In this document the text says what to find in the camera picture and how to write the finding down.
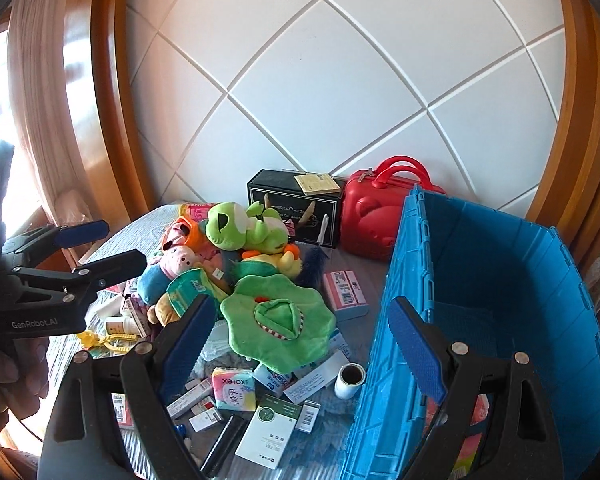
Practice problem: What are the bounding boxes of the yellow snowball maker tongs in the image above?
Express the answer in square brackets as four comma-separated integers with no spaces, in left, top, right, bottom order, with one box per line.
[76,330,146,359]

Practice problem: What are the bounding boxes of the pastel tissue pack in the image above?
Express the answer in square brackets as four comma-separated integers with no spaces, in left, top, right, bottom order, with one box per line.
[211,368,257,413]

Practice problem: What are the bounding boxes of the pink tissue pack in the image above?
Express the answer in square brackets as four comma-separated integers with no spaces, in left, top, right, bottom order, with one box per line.
[449,393,490,480]

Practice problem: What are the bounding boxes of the person left hand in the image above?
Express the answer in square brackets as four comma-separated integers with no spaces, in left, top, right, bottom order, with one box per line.
[0,337,50,432]

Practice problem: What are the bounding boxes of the white pill bottle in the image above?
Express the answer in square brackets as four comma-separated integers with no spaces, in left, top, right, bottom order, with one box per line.
[105,316,140,336]

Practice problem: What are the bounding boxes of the pink pig plush blue body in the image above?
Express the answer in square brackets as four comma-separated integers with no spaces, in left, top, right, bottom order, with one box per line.
[137,245,200,307]

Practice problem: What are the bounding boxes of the brown bear plush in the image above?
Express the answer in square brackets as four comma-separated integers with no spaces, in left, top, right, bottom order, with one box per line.
[147,292,181,327]

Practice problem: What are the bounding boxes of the teal wipes pack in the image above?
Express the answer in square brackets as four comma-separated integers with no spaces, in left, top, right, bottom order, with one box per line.
[166,268,228,316]

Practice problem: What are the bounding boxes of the pig plush in orange hood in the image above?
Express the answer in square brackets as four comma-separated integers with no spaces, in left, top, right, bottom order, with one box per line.
[160,216,210,252]

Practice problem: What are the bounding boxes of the long pink yellow box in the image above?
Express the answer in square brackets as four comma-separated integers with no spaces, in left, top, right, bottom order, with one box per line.
[178,203,214,222]

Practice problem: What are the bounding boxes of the black rectangular case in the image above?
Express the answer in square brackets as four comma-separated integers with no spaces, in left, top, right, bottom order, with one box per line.
[200,415,247,478]

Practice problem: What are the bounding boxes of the green frog plush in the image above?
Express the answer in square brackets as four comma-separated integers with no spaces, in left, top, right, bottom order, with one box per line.
[204,200,289,255]

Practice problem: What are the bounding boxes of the blue plastic crate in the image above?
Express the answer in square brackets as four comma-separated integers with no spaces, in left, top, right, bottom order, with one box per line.
[341,188,600,479]

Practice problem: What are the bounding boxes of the white paper roll right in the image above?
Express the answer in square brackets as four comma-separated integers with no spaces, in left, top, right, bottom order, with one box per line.
[334,363,366,400]

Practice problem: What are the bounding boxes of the white green medicine box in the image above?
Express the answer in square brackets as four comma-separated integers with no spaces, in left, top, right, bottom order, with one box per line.
[235,394,301,469]

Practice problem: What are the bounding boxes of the green orange duck plush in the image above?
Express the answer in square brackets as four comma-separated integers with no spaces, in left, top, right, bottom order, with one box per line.
[233,244,302,281]

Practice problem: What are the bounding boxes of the green crocodile plush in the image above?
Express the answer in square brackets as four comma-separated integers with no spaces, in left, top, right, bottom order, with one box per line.
[220,274,336,375]

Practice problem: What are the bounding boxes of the pink curtain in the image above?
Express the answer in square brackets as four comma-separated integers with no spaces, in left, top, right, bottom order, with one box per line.
[7,0,99,224]

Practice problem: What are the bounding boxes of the pink barcode box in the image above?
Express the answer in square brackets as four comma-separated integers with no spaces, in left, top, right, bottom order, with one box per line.
[323,270,370,321]

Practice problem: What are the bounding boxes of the black gift box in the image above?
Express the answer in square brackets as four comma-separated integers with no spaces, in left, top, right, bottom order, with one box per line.
[247,169,342,248]

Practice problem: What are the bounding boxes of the yellow sticky note pad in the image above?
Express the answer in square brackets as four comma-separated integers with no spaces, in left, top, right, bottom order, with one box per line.
[294,174,341,196]

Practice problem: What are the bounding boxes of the red toy suitcase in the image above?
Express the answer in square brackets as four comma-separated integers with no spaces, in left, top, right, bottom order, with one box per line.
[340,155,445,261]

